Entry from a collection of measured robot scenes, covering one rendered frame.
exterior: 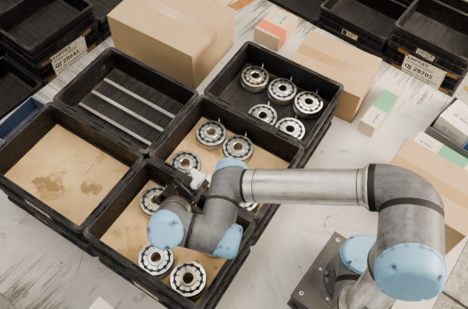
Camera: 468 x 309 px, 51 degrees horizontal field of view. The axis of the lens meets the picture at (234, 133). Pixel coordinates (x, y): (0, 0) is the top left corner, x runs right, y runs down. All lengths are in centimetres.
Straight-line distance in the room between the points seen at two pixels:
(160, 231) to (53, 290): 72
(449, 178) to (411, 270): 87
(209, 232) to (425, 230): 41
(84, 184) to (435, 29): 190
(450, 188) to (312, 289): 56
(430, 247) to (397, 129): 111
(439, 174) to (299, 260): 53
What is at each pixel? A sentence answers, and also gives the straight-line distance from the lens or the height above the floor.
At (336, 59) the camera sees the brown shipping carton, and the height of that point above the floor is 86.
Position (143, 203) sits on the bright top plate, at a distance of 154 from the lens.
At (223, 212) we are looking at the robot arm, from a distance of 104.
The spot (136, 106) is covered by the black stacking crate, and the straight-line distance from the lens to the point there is 178.
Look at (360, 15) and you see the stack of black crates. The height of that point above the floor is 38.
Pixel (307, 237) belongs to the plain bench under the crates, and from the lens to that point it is 167.
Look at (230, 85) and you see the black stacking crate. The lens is 182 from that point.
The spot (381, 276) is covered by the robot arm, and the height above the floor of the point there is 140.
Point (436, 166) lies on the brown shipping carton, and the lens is 173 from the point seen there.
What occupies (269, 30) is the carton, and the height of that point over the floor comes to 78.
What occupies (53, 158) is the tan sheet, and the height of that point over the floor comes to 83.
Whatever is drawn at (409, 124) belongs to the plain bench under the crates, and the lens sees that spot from 200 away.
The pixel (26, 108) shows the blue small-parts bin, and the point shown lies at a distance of 199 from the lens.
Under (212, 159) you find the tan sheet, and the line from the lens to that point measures 163.
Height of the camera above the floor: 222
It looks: 56 degrees down
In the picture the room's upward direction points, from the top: 3 degrees clockwise
